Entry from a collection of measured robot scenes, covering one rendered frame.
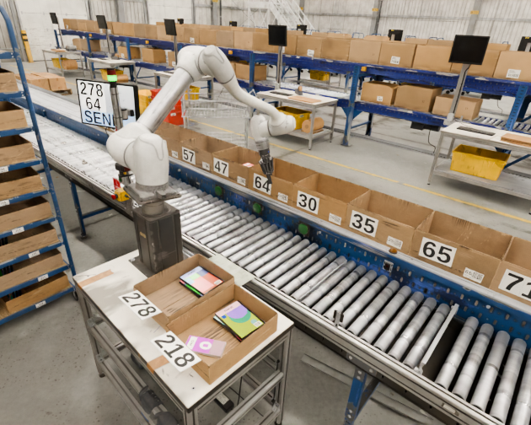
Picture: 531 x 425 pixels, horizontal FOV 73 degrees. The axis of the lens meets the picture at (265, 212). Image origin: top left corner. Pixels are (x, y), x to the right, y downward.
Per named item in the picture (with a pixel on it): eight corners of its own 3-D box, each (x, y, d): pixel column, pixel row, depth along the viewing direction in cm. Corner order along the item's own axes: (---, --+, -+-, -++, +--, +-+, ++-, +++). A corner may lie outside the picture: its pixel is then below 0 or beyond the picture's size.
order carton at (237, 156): (211, 174, 279) (211, 153, 271) (238, 165, 299) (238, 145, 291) (248, 189, 256) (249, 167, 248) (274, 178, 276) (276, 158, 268)
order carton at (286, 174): (248, 189, 257) (248, 167, 249) (274, 178, 277) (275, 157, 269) (291, 207, 234) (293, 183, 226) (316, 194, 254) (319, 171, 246)
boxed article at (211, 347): (221, 359, 142) (221, 356, 142) (182, 352, 145) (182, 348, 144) (226, 344, 149) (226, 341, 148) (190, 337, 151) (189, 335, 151)
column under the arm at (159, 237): (153, 283, 182) (146, 227, 166) (128, 260, 197) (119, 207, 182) (195, 262, 199) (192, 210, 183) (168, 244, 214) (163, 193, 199)
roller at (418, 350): (398, 371, 147) (400, 363, 145) (439, 307, 183) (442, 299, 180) (410, 379, 145) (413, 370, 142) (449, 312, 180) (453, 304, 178)
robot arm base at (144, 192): (145, 204, 163) (144, 193, 160) (126, 186, 177) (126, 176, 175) (181, 197, 174) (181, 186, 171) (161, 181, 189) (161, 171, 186)
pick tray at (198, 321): (165, 342, 149) (163, 325, 144) (233, 298, 174) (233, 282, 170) (209, 385, 132) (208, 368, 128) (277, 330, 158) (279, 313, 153)
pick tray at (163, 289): (134, 302, 169) (131, 285, 164) (199, 267, 195) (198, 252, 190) (169, 335, 153) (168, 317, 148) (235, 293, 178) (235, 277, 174)
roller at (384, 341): (369, 353, 155) (371, 345, 152) (414, 295, 190) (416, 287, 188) (379, 360, 152) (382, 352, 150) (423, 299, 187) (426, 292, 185)
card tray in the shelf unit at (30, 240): (-10, 265, 222) (-15, 251, 218) (-23, 244, 240) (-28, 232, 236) (59, 240, 249) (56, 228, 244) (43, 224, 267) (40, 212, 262)
